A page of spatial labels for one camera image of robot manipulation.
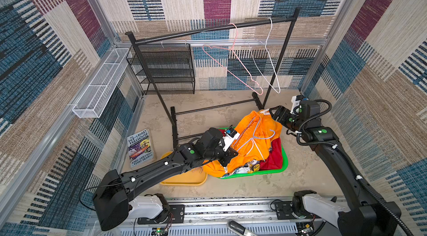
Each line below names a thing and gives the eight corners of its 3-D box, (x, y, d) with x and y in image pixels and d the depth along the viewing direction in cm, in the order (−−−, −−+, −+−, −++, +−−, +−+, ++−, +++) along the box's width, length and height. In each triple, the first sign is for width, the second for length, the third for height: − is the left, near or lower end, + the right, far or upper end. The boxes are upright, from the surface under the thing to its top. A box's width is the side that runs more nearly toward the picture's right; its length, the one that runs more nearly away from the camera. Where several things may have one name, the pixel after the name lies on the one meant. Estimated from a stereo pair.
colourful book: (132, 167, 89) (129, 164, 86) (129, 139, 100) (126, 136, 97) (154, 158, 92) (152, 156, 89) (149, 132, 103) (147, 129, 100)
